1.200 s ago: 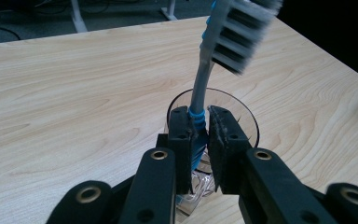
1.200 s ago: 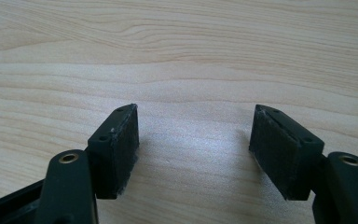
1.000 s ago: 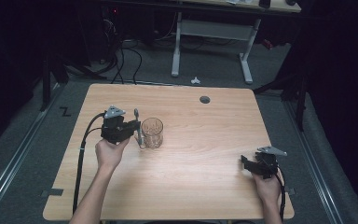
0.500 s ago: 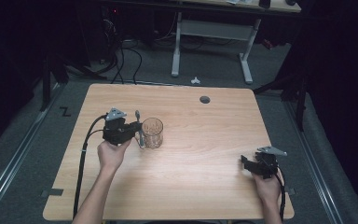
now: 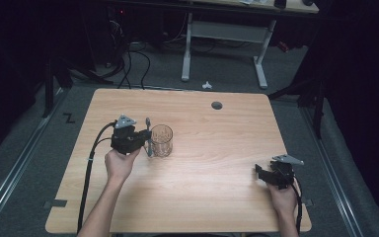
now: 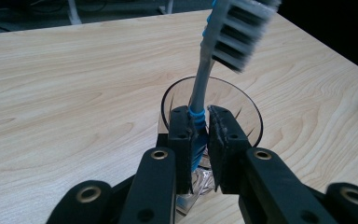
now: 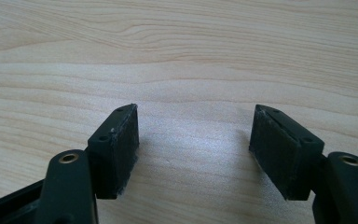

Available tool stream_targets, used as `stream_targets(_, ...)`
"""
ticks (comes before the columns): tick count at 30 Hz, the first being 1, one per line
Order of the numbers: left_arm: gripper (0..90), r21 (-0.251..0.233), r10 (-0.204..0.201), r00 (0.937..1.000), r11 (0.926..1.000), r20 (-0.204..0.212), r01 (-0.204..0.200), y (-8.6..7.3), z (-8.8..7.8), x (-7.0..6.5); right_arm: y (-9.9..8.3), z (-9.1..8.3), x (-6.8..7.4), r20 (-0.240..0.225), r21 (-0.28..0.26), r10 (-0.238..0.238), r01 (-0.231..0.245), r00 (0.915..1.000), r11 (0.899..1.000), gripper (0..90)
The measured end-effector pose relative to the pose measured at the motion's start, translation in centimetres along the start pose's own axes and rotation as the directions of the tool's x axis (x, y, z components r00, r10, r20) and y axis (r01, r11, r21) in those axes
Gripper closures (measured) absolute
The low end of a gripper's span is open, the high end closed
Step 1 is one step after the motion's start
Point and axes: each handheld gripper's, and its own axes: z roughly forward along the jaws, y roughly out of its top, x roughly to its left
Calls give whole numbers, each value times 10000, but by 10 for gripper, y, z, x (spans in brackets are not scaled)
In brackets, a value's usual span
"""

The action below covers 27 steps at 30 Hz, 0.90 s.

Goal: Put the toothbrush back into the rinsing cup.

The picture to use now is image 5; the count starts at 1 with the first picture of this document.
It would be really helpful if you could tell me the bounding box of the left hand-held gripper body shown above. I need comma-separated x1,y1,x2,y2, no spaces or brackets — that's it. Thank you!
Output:
110,114,143,156

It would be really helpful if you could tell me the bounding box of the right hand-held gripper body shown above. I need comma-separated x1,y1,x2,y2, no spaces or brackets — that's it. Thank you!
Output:
268,154,305,191

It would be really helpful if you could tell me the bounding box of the blue toothbrush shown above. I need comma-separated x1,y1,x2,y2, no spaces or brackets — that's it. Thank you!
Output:
144,117,154,158

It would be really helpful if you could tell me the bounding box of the clear glass mug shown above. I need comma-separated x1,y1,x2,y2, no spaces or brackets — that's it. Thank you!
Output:
147,123,175,158

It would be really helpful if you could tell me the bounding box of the person's left hand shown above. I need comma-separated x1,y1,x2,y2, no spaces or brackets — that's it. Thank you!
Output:
104,146,142,186

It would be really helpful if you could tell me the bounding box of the person's right hand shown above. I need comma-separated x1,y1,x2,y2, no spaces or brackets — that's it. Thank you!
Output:
265,182,299,218

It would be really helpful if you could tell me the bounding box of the black metal stand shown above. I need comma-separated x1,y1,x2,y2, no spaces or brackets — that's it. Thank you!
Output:
267,75,327,139
41,58,74,119

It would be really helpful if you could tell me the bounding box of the small red object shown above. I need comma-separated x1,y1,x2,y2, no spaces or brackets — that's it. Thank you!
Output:
276,40,290,53

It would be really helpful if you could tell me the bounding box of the white-legged wooden desk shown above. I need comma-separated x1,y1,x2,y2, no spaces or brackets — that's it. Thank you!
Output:
174,0,320,90

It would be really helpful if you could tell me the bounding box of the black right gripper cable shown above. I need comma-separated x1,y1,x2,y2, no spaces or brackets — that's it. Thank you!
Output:
289,177,304,235

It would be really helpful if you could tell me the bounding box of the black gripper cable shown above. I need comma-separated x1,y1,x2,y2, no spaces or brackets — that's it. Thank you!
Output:
76,120,117,234
289,177,304,235

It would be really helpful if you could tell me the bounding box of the metal floor rail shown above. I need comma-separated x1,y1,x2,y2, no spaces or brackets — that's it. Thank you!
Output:
300,107,364,237
0,88,67,228

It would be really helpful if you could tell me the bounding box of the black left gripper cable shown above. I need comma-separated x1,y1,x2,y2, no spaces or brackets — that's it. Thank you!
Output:
76,120,117,234

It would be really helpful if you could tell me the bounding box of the bundle of black floor cables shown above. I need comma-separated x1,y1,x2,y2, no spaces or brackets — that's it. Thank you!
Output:
95,19,152,91

